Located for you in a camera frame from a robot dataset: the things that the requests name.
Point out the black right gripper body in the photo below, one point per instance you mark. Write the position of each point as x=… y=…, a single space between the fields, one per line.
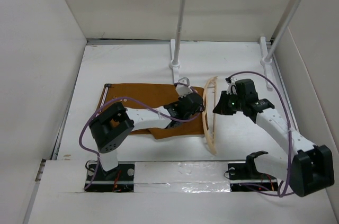
x=231 y=104

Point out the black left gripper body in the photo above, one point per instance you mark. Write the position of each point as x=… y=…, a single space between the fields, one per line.
x=198 y=109

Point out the beige wooden clothes hanger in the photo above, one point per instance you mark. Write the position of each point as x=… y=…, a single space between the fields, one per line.
x=210 y=137

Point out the brown trousers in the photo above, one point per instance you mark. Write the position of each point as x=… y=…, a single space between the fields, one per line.
x=154 y=95

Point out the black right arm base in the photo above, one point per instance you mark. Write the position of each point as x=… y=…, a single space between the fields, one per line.
x=241 y=179

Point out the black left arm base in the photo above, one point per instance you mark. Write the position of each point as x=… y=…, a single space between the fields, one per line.
x=118 y=180

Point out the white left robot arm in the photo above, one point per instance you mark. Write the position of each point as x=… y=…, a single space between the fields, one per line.
x=110 y=128

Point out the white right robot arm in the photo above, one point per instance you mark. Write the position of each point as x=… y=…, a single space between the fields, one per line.
x=309 y=167

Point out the silver foil tape strip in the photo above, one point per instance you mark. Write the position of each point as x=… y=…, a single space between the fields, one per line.
x=181 y=177

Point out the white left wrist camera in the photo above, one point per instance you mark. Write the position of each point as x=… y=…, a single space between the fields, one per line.
x=183 y=87

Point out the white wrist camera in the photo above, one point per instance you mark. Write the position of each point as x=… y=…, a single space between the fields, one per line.
x=183 y=87
x=231 y=90

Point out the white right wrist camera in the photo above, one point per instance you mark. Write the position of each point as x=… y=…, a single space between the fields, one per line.
x=231 y=90

